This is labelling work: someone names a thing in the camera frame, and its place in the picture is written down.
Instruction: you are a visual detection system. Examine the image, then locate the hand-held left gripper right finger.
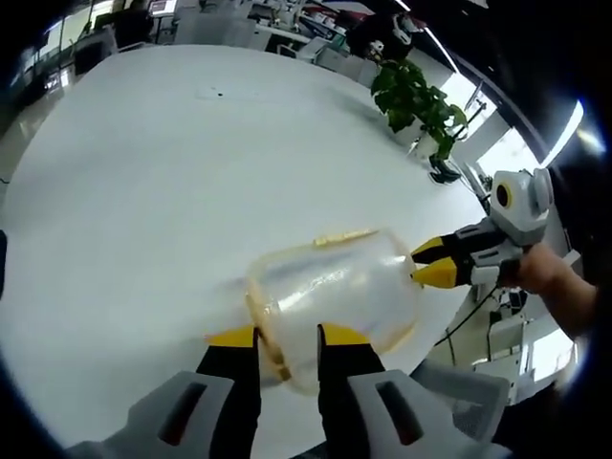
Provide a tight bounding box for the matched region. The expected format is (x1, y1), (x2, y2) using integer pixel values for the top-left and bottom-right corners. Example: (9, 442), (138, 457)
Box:
(317, 323), (513, 459)

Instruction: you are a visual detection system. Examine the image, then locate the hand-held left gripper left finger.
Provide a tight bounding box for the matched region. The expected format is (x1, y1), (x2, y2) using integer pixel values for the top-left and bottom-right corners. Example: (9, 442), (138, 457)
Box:
(66, 326), (262, 459)

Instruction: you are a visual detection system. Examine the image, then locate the clear plastic buckle container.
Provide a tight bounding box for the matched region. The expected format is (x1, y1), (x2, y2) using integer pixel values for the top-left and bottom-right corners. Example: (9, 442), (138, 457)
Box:
(246, 228), (422, 396)

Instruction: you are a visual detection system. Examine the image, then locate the person's right hand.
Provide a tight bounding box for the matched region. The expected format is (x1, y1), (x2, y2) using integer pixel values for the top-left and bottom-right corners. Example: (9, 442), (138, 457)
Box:
(499, 241), (594, 312)

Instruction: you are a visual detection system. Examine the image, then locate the small black desk item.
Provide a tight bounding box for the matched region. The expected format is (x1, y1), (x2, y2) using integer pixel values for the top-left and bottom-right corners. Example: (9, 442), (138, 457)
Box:
(428, 155), (463, 185)

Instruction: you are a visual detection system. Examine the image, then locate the green potted plant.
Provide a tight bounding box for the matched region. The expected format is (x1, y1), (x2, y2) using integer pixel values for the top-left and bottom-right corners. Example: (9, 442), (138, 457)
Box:
(370, 59), (470, 162)

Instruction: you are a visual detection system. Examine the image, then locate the black cable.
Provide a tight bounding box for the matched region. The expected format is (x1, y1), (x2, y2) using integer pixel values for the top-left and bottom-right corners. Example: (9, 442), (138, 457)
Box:
(432, 281), (498, 350)

